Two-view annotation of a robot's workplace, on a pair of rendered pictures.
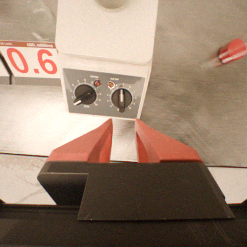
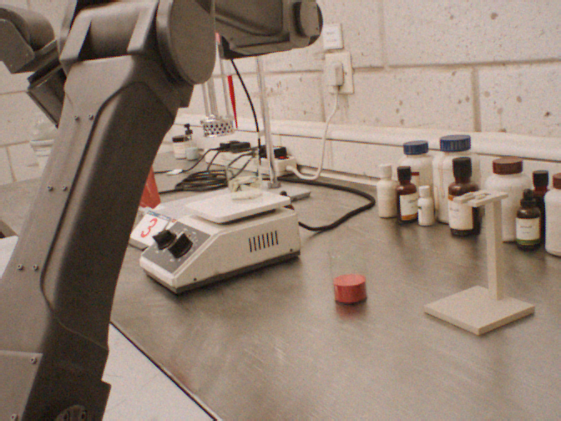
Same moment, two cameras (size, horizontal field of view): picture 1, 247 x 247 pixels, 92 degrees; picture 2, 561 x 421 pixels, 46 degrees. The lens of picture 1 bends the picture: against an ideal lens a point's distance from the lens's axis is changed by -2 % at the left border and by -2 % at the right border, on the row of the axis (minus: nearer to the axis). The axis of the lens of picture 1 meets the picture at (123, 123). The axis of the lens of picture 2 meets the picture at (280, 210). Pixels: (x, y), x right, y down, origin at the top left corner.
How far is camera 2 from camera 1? 86 cm
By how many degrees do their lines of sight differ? 83
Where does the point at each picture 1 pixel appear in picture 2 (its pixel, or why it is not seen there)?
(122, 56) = (208, 212)
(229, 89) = (310, 320)
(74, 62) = (186, 220)
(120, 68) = (204, 227)
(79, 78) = (177, 229)
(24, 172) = not seen: hidden behind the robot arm
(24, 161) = not seen: hidden behind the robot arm
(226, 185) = (138, 406)
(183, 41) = (311, 276)
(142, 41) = (229, 211)
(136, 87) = (199, 241)
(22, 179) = not seen: hidden behind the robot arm
